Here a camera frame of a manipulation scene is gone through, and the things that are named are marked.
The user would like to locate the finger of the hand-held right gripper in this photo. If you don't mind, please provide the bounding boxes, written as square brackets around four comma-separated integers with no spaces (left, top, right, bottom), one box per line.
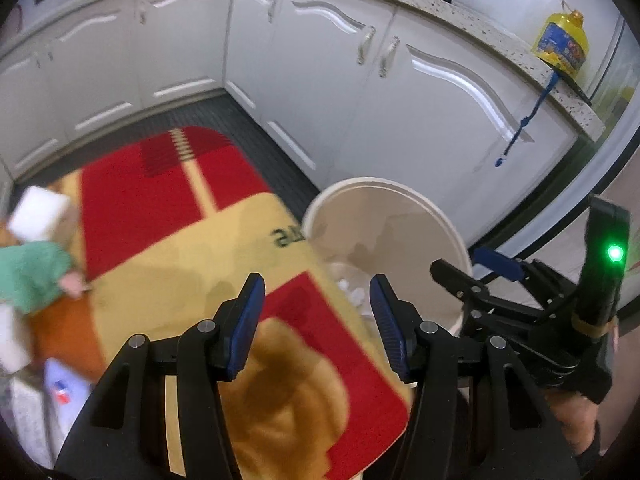
[430,258,551,333]
[472,247,582,311]

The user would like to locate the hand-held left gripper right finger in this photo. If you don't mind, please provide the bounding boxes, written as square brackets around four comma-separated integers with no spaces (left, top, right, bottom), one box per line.
[369,274,583,480]

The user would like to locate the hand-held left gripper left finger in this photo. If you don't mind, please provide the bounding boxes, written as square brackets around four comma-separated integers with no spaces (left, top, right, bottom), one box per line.
[54,272,267,480]

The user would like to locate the white plastic bucket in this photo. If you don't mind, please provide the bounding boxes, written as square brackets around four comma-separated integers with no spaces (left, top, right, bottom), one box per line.
[301,176,474,336]

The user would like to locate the person's right hand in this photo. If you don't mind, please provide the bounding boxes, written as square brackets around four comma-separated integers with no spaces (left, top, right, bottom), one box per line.
[544,389,601,457]

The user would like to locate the white crumpled paper scraps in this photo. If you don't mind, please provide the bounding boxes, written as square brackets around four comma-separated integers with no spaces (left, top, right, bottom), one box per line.
[329,260,375,319]

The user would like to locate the red and yellow patterned mat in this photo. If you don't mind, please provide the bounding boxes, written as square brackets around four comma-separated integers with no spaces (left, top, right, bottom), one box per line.
[0,126,416,480]

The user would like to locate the blue and white plastic bag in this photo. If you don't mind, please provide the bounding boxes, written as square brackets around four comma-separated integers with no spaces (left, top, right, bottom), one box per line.
[44,357,94,412]

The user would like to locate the green cloth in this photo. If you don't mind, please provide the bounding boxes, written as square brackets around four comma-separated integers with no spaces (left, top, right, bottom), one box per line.
[0,241,77,316]

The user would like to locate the white kitchen cabinet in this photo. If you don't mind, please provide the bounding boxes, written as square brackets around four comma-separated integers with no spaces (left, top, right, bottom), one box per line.
[0,0,607,261]

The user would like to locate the yellow oil bottle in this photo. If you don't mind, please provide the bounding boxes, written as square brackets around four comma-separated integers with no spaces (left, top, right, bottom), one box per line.
[531,2,588,72]

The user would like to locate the blue strap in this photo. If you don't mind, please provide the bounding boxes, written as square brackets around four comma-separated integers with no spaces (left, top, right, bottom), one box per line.
[494,72,559,168]

